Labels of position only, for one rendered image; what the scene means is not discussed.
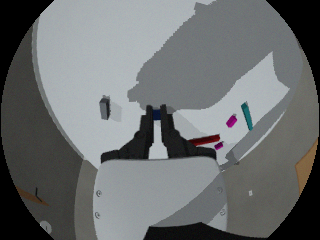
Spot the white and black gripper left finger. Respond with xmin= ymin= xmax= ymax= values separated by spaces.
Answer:
xmin=101 ymin=105 xmax=154 ymax=164

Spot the small magenta block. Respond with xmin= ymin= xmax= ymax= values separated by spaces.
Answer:
xmin=226 ymin=116 xmax=237 ymax=128
xmin=214 ymin=142 xmax=223 ymax=150

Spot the dark red rectangular bar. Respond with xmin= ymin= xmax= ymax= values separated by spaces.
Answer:
xmin=188 ymin=134 xmax=220 ymax=146

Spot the turquoise rod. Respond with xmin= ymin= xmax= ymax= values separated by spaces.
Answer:
xmin=241 ymin=103 xmax=253 ymax=131

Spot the small blue cube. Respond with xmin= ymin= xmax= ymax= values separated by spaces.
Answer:
xmin=153 ymin=109 xmax=161 ymax=121

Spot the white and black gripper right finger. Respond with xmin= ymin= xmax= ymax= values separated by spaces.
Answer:
xmin=160 ymin=104 xmax=217 ymax=160

